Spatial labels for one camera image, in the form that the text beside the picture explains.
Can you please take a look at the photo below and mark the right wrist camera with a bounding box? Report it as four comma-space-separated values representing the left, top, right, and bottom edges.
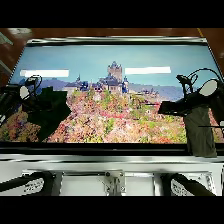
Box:
175, 74, 195, 96

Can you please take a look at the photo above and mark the silver frame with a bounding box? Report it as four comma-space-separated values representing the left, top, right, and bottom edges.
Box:
0, 152, 224, 197

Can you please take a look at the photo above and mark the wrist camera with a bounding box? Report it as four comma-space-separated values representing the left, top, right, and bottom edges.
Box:
24, 75, 44, 90
175, 74, 195, 96

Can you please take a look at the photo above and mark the grey garment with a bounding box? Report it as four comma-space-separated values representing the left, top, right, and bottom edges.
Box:
183, 105, 218, 158

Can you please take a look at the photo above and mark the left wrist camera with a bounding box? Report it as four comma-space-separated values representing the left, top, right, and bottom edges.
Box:
24, 75, 44, 90

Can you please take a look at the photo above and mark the dark green garment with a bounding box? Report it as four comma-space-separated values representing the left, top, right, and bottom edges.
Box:
27, 86, 73, 143

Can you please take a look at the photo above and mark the black cable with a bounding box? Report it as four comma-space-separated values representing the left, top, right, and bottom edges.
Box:
187, 67, 223, 85

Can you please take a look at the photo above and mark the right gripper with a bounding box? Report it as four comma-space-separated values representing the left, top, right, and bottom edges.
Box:
157, 99, 188, 117

